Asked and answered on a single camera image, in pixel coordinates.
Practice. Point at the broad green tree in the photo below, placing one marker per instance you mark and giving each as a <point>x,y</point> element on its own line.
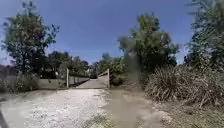
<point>150,43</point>

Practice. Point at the clump of dry reeds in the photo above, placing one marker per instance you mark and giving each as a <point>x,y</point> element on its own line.
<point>180,83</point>

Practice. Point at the tall leafy tree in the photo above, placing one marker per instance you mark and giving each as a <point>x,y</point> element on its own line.
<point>208,33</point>

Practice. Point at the dry brown bush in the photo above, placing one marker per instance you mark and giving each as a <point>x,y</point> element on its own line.
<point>18,83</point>

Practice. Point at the pale low wall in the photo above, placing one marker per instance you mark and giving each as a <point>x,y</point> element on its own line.
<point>50,83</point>

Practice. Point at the small wooden footbridge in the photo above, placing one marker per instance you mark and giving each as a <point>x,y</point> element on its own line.
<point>95,82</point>

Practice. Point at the dry grass verge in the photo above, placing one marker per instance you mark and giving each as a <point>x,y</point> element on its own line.
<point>196,116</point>

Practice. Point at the tall dark green tree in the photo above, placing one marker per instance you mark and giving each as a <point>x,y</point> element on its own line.
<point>26,36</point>

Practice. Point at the pale gravel path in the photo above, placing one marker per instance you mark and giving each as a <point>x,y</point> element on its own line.
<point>60,106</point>

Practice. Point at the row of dark trees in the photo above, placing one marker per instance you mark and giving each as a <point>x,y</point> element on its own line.
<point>66,63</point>

